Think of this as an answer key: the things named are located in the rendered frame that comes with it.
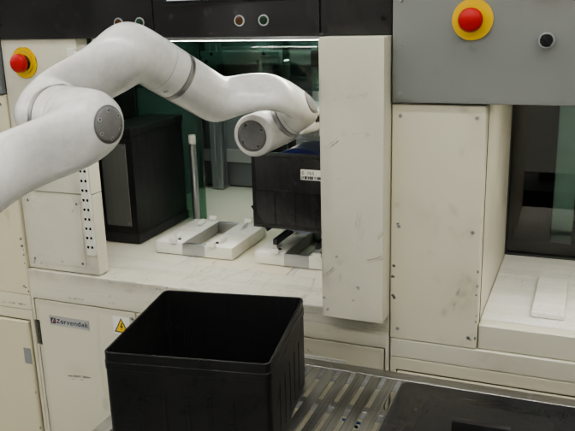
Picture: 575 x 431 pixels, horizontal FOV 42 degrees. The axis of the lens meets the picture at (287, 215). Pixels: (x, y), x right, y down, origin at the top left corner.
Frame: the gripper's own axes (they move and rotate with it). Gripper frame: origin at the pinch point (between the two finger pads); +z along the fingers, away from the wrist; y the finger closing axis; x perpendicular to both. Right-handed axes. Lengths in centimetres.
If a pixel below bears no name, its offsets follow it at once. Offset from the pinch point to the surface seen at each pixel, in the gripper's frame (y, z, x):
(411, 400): 39, -59, -35
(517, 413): 54, -58, -35
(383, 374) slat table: 27, -34, -45
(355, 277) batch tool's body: 22.0, -34.7, -25.4
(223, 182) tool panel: -52, 54, -32
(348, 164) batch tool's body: 20.6, -34.7, -3.8
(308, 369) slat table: 12, -35, -46
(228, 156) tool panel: -51, 58, -24
